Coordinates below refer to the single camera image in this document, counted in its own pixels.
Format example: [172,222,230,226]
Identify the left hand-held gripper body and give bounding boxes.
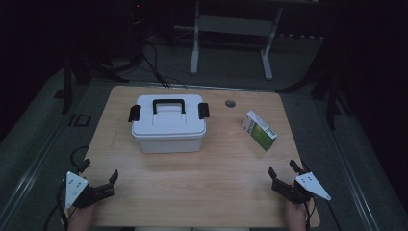
[64,171,115,210]

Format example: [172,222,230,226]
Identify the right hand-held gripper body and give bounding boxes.
[270,171,332,205]

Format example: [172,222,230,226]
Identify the green and white carton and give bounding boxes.
[242,110,278,152]

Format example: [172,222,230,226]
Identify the white plastic storage box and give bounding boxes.
[131,129,207,155]

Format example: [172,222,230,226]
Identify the white lid with black handle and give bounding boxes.
[127,93,211,140]

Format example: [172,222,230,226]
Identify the person's left hand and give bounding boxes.
[66,204,96,231]

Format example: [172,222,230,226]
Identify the person's right hand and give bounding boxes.
[285,200,309,231]

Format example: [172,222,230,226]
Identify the black tripod stand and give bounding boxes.
[53,54,130,116]
[275,41,354,131]

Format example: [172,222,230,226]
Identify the dark equipment tower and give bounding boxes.
[124,0,146,65]

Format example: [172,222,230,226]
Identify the white metal stand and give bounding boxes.
[189,0,284,82]

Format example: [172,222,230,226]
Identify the left hand-held gripper cable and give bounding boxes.
[43,145,91,231]

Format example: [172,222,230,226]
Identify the hand-held gripper cable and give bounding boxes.
[300,160,344,231]
[43,145,91,231]

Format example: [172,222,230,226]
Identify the right hand-held gripper cable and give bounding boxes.
[300,160,344,231]

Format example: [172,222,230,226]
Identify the black rectangular floor bracket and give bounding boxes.
[67,113,92,128]

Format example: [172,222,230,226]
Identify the metal floor rail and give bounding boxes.
[323,128,383,231]
[0,105,75,225]

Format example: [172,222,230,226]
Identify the black floor cables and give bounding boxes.
[140,41,189,90]

